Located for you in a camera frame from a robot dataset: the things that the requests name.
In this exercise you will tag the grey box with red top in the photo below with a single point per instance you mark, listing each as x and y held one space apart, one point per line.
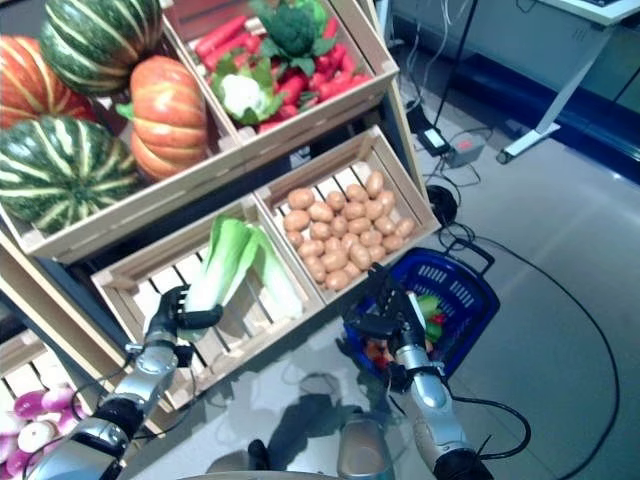
466 150

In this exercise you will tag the wooden carrot crate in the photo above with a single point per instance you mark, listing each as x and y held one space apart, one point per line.
310 120

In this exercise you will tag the white desk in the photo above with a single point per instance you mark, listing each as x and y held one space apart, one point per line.
525 145

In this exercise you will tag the wooden display stand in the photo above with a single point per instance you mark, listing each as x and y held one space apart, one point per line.
60 312

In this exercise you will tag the silver grey right robot leg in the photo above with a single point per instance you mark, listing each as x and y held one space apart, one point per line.
365 445

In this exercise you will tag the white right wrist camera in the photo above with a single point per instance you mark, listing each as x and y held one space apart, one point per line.
416 307

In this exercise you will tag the brown potato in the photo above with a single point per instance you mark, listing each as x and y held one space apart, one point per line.
320 211
311 248
354 210
357 192
370 238
352 270
358 225
392 242
360 256
336 280
295 239
340 226
297 220
374 209
336 200
385 225
375 184
301 198
332 245
386 200
320 231
405 227
316 267
334 260
350 241
376 252

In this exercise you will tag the wooden pumpkin crate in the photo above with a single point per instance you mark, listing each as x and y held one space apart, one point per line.
125 210

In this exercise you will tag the grey robot torso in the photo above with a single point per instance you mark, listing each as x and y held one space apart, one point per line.
250 476

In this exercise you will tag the black left robot foot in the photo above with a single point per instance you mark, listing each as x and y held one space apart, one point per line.
259 455

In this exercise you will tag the wooden potato crate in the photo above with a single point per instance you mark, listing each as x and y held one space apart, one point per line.
410 195

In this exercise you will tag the white cauliflower with leaves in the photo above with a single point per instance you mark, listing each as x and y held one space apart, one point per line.
242 92

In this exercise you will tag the blue plastic shopping basket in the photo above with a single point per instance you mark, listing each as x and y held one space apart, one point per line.
465 300

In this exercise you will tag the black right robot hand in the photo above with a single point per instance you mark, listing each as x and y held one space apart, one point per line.
390 320

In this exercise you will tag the orange striped pumpkin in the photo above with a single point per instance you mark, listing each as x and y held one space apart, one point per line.
167 120
30 85

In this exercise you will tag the wooden cabbage crate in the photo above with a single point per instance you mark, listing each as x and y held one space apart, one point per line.
140 267

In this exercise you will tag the orange fruit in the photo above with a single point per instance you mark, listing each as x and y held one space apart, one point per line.
374 350

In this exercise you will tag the thin black pole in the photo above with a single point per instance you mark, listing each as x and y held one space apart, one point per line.
455 60

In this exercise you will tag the wooden onion crate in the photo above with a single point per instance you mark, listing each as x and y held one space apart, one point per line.
30 365

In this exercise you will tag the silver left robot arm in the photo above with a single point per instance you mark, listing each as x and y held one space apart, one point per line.
145 370

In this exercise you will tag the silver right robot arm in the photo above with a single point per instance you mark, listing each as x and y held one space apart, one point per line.
430 395

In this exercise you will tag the green striped pumpkin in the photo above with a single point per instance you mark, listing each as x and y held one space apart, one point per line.
60 170
100 45

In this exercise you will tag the green broccoli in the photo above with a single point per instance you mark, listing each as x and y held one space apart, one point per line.
290 25

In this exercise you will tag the black power brick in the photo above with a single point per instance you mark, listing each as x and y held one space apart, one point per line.
432 139

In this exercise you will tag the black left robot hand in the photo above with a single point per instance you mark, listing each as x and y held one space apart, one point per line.
165 320

